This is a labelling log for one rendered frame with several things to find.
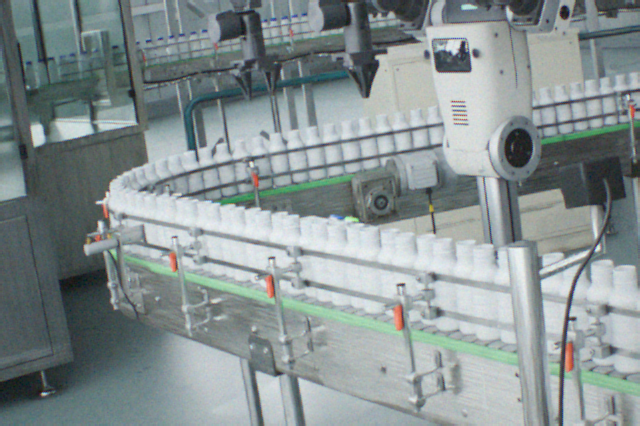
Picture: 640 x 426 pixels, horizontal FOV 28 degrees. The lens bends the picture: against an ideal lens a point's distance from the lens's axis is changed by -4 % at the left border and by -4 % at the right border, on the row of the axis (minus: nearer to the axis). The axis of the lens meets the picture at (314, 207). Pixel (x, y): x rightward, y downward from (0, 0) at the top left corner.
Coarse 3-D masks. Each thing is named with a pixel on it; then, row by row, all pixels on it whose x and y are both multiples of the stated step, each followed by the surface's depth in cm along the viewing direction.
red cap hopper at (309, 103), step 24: (168, 0) 967; (192, 0) 912; (264, 0) 925; (288, 0) 934; (168, 24) 970; (288, 72) 998; (192, 96) 922; (288, 96) 1000; (312, 96) 943; (288, 120) 1008; (312, 120) 945; (216, 144) 997
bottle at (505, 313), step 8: (504, 248) 227; (504, 256) 224; (504, 264) 225; (504, 272) 225; (496, 280) 225; (504, 280) 224; (496, 296) 227; (504, 296) 225; (504, 304) 225; (504, 312) 225; (512, 312) 225; (504, 320) 226; (512, 320) 225; (504, 336) 227; (512, 336) 226
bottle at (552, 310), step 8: (544, 256) 217; (552, 256) 217; (560, 256) 215; (544, 264) 215; (560, 272) 215; (544, 280) 216; (552, 280) 214; (560, 280) 214; (544, 288) 215; (552, 288) 214; (544, 304) 216; (552, 304) 215; (544, 312) 216; (552, 312) 215; (560, 312) 214; (544, 320) 216; (552, 320) 215; (560, 320) 215; (552, 328) 216; (560, 328) 215; (552, 352) 217; (560, 352) 216
